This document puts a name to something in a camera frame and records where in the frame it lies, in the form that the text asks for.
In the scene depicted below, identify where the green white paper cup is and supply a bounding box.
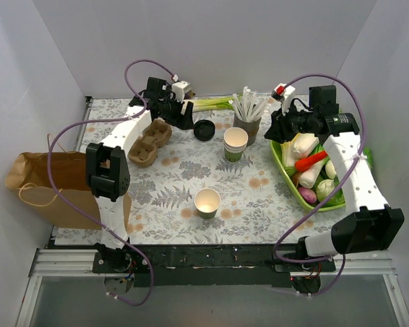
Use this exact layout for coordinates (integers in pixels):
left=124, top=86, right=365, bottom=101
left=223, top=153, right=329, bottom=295
left=194, top=188, right=221, bottom=219

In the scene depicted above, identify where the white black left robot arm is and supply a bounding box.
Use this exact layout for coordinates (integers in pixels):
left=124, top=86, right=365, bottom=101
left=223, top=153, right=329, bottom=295
left=86, top=77, right=194, bottom=273

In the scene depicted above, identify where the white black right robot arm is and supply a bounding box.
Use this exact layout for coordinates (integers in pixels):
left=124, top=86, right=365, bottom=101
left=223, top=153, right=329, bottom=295
left=265, top=84, right=404, bottom=271

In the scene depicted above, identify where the green plastic tray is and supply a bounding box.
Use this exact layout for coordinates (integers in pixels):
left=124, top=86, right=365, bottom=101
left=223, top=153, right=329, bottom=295
left=269, top=140, right=345, bottom=212

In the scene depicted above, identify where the stack of black lids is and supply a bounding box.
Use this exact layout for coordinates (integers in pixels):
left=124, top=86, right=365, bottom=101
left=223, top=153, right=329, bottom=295
left=194, top=119, right=215, bottom=142

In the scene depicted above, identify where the purple toy eggplant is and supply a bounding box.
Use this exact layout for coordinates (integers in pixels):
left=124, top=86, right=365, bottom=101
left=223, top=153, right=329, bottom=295
left=185, top=90, right=195, bottom=101

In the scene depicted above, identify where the large toy napa cabbage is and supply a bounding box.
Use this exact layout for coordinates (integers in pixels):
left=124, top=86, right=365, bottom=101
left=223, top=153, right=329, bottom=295
left=288, top=133, right=320, bottom=160

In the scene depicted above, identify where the brown cup with straws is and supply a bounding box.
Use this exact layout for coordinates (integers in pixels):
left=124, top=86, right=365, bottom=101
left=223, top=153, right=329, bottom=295
left=229, top=87, right=269, bottom=146

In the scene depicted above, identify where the stack of paper cups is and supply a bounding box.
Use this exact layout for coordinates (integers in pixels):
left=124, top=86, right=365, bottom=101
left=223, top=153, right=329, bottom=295
left=224, top=127, right=249, bottom=162

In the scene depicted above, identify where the orange toy carrot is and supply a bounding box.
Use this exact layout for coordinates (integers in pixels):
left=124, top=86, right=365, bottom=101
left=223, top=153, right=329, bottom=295
left=294, top=151, right=328, bottom=172

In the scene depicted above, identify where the green white toy leek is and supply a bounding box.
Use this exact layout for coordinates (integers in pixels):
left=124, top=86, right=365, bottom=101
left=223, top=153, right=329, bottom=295
left=190, top=97, right=233, bottom=112

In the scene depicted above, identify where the brown cardboard cup carrier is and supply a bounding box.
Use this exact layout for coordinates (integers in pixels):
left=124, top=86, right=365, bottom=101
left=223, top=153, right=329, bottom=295
left=127, top=119, right=172, bottom=168

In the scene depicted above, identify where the floral patterned table mat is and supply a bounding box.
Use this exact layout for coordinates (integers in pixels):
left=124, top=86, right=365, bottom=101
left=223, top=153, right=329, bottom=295
left=54, top=94, right=369, bottom=245

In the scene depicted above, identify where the purple toy onion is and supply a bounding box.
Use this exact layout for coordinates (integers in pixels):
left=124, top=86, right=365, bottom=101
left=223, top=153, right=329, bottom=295
left=298, top=187, right=317, bottom=205

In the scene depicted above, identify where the white toy bok choy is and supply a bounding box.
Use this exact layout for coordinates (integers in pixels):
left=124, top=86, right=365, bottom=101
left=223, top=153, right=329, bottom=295
left=316, top=179, right=335, bottom=202

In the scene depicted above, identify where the toy green lettuce head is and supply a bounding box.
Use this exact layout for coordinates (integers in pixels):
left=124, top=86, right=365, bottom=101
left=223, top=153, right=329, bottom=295
left=363, top=147, right=374, bottom=170

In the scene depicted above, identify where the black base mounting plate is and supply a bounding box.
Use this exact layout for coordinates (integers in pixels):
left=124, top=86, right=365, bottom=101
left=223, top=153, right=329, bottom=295
left=92, top=244, right=335, bottom=287

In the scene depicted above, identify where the brown paper bag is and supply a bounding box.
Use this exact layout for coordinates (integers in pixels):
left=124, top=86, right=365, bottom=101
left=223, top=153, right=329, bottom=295
left=5, top=133, right=133, bottom=231

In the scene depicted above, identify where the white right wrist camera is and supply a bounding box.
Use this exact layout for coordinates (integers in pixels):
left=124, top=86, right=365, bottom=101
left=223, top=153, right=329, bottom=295
left=271, top=83, right=295, bottom=115

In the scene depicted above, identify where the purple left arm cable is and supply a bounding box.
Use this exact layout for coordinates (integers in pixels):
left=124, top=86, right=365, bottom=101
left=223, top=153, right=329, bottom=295
left=47, top=59, right=178, bottom=307

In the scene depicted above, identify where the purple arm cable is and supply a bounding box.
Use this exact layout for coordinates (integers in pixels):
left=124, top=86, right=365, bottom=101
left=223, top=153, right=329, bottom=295
left=272, top=74, right=365, bottom=298
left=47, top=59, right=178, bottom=307

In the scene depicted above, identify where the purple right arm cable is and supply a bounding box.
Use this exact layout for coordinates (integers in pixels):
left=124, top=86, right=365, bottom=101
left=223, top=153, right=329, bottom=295
left=272, top=74, right=365, bottom=298

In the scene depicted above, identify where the aluminium frame rail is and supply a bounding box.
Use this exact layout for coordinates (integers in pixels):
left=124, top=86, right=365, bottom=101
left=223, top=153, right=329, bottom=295
left=16, top=249, right=409, bottom=326

